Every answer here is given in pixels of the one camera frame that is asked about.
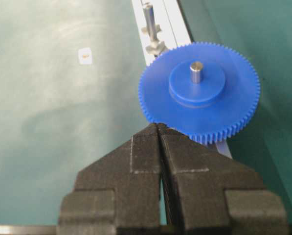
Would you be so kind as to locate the large blue gear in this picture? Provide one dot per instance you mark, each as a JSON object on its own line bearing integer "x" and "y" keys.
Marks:
{"x": 217, "y": 108}

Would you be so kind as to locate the white position marker sticker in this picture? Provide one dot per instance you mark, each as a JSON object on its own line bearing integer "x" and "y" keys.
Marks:
{"x": 85, "y": 56}

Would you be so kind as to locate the silver aluminium extrusion rail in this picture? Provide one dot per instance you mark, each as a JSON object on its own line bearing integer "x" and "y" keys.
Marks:
{"x": 167, "y": 14}

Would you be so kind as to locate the empty steel shaft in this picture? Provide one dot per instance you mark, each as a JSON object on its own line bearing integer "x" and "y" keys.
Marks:
{"x": 151, "y": 28}

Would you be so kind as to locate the silver shaft mounting bracket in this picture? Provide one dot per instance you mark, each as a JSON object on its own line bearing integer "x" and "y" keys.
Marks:
{"x": 156, "y": 47}

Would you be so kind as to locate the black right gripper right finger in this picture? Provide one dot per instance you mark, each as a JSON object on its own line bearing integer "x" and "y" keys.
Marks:
{"x": 207, "y": 193}

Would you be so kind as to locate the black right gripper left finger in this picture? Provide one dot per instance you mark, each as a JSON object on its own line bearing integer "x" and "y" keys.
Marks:
{"x": 117, "y": 194}

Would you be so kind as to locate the steel shaft in large gear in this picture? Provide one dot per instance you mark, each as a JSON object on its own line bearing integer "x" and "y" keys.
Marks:
{"x": 196, "y": 68}

